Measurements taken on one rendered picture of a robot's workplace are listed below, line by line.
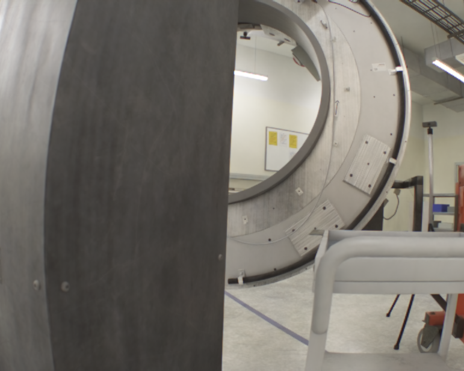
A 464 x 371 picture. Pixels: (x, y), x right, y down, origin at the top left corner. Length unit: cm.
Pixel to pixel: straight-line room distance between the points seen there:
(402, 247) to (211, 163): 28
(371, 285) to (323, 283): 10
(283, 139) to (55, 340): 721
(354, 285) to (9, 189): 42
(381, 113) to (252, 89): 628
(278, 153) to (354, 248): 697
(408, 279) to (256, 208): 75
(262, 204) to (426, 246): 82
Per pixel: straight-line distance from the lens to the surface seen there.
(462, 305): 171
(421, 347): 187
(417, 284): 47
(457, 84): 882
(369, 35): 126
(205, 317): 50
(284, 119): 754
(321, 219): 108
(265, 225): 111
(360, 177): 109
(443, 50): 652
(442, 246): 37
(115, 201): 33
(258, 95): 736
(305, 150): 106
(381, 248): 35
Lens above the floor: 76
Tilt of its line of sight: 2 degrees up
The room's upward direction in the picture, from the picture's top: 3 degrees clockwise
